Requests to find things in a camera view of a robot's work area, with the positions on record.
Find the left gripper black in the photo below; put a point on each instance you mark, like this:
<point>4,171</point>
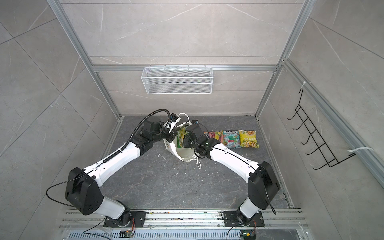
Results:
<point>172,134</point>

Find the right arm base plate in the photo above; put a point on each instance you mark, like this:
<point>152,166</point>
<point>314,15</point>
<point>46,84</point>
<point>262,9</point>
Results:
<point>231,218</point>

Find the green spring tea candy packet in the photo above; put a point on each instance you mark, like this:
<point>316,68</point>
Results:
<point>180,137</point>

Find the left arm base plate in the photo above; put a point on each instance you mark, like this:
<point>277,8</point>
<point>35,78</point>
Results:
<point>138,218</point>

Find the teal mint candy packet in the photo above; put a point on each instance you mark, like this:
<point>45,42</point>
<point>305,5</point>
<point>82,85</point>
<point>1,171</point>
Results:
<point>231,139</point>

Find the black wire hook rack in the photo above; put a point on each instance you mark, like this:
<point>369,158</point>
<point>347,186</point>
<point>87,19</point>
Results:
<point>315,136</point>

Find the white floral paper bag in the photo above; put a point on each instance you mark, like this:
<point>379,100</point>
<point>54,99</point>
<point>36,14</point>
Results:
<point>177,148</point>

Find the aluminium front rail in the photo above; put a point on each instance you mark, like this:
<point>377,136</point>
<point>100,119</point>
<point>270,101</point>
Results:
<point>212,219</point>

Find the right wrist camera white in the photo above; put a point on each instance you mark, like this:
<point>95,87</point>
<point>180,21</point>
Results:
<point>192,122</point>

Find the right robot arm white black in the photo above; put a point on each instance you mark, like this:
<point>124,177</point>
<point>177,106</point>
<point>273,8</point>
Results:
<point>260,177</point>

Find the yellow orange snack packet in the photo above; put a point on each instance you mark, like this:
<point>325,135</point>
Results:
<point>218,135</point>

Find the white wire mesh basket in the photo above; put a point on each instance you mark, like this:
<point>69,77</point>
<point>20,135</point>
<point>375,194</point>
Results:
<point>177,80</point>

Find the green circuit board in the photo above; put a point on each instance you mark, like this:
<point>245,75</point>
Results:
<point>247,235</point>

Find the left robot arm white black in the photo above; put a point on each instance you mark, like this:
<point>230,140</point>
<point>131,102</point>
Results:
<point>83,186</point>

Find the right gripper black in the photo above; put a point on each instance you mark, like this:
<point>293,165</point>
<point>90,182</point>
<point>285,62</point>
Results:
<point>186,144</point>

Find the yellow green snack packet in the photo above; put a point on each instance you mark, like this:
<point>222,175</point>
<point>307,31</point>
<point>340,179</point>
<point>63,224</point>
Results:
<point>248,139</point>

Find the white cable tie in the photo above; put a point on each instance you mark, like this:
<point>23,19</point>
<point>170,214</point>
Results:
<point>360,148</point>

